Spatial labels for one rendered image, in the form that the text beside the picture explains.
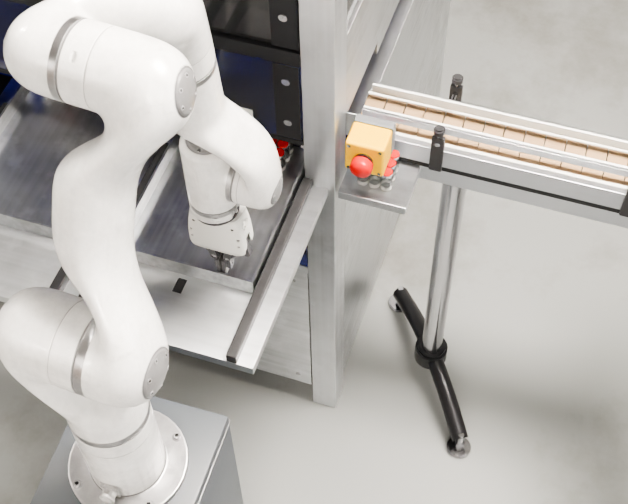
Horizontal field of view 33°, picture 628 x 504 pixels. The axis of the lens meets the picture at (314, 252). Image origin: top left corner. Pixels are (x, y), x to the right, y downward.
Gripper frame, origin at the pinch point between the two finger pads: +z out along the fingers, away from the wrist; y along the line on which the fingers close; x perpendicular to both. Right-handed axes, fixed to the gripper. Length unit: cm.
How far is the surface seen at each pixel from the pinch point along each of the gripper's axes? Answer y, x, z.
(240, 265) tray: -1.8, -2.5, 4.1
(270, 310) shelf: -9.9, 4.6, 4.3
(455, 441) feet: -44, -22, 88
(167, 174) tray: 18.7, -17.7, 4.1
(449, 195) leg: -32, -38, 16
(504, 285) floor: -45, -73, 92
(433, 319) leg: -32, -38, 62
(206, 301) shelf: 1.3, 6.3, 4.3
